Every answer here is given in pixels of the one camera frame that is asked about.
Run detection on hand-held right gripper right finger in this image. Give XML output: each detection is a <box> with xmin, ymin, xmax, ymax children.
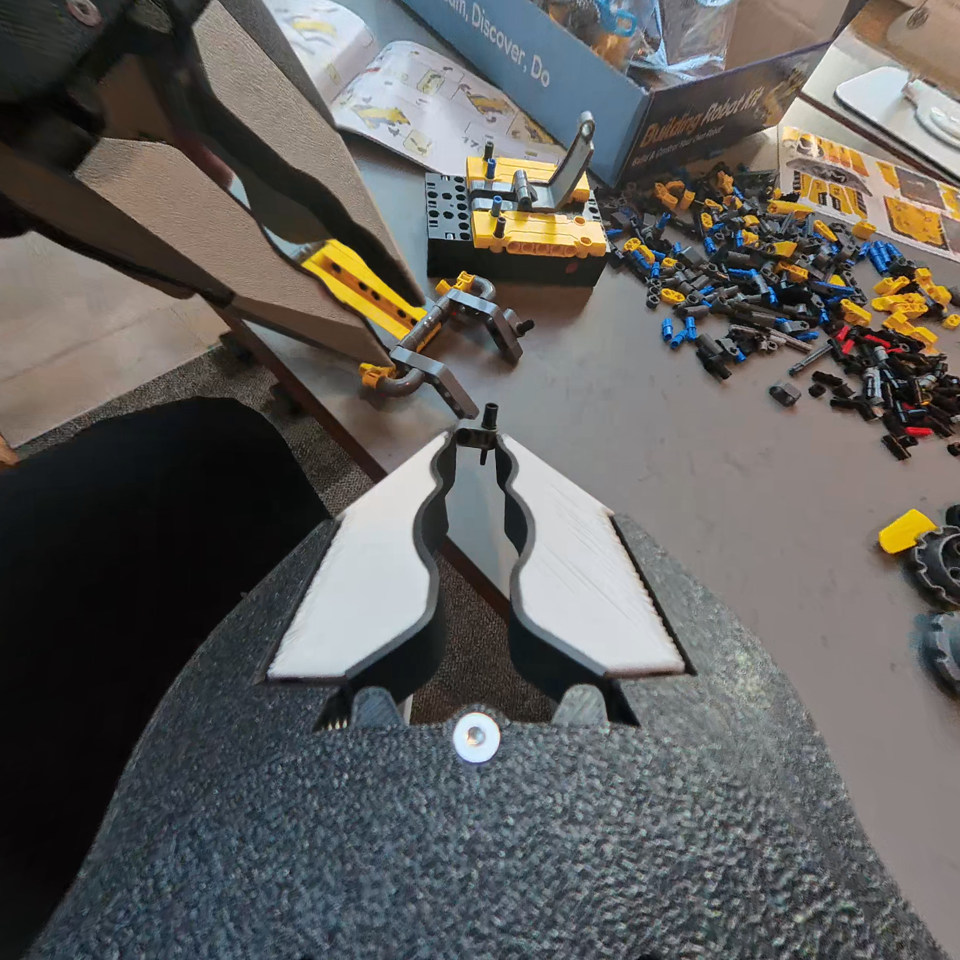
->
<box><xmin>491</xmin><ymin>433</ymin><xmax>687</xmax><ymax>708</ymax></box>

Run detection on yellow curved panel piece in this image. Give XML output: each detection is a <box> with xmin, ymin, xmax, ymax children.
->
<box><xmin>877</xmin><ymin>508</ymin><xmax>939</xmax><ymax>556</ymax></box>

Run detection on person's black trousers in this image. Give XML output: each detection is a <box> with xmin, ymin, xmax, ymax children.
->
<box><xmin>0</xmin><ymin>397</ymin><xmax>331</xmax><ymax>960</ymax></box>

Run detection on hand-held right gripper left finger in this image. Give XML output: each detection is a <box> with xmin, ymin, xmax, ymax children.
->
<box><xmin>266</xmin><ymin>431</ymin><xmax>459</xmax><ymax>704</ymax></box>

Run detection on black block with yellow beams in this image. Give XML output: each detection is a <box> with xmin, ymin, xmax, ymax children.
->
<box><xmin>423</xmin><ymin>111</ymin><xmax>609</xmax><ymax>290</ymax></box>

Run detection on grey desk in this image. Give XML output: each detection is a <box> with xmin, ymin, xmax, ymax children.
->
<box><xmin>217</xmin><ymin>0</ymin><xmax>960</xmax><ymax>939</ymax></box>

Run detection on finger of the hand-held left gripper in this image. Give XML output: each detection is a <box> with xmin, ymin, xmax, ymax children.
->
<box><xmin>73</xmin><ymin>137</ymin><xmax>396</xmax><ymax>370</ymax></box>
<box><xmin>189</xmin><ymin>0</ymin><xmax>428</xmax><ymax>309</ymax></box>

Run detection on pile of small building pieces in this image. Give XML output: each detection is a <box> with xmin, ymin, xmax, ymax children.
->
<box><xmin>600</xmin><ymin>168</ymin><xmax>960</xmax><ymax>462</ymax></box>

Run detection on clear plastic bags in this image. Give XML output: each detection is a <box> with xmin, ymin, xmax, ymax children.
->
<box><xmin>540</xmin><ymin>0</ymin><xmax>740</xmax><ymax>87</ymax></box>

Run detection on dark blue kit box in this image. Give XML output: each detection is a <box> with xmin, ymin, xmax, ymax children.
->
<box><xmin>397</xmin><ymin>0</ymin><xmax>875</xmax><ymax>189</ymax></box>

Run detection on yellow printed picture sheet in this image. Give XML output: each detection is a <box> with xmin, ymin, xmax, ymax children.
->
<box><xmin>776</xmin><ymin>123</ymin><xmax>960</xmax><ymax>264</ymax></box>

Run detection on open instruction booklet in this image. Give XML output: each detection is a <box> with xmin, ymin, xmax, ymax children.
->
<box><xmin>262</xmin><ymin>0</ymin><xmax>564</xmax><ymax>177</ymax></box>

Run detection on yellow curved panel assembly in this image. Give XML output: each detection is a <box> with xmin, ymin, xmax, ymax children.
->
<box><xmin>300</xmin><ymin>238</ymin><xmax>535</xmax><ymax>420</ymax></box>

